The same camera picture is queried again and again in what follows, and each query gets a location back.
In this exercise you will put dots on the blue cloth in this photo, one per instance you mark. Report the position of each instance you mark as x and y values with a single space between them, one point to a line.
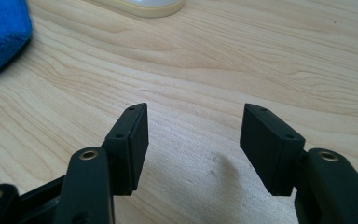
1 34

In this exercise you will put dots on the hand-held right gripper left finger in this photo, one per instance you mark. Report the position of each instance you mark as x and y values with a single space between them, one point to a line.
127 149

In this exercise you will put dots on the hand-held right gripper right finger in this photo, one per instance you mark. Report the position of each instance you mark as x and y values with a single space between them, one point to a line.
270 149

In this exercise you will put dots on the cream round plate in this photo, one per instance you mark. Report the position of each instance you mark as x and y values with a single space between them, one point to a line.
146 7

